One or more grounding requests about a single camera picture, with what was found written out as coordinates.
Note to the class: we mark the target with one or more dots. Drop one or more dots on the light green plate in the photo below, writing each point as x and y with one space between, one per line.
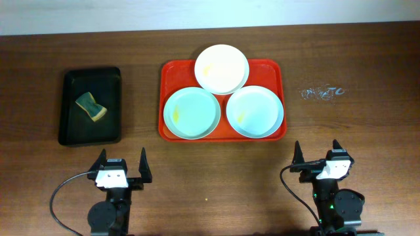
192 113

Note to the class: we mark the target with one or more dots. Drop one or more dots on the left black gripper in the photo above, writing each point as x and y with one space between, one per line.
136 183

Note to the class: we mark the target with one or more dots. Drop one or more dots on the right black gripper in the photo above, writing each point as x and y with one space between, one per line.
307 174

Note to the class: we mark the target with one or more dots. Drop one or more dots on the light blue plate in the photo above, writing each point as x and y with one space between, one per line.
255 112

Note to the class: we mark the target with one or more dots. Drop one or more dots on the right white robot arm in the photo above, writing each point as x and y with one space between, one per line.
339 210

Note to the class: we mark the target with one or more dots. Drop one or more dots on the black plastic tray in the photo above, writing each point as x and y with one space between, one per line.
76 127

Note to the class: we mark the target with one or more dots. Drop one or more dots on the red plastic tray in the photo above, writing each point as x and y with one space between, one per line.
178 74

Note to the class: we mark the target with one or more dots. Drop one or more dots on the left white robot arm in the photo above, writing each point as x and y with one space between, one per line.
111 216

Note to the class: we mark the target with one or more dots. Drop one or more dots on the yellow green sponge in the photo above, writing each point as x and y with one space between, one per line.
94 110

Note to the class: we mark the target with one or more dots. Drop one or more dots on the white plate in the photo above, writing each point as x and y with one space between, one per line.
221 69

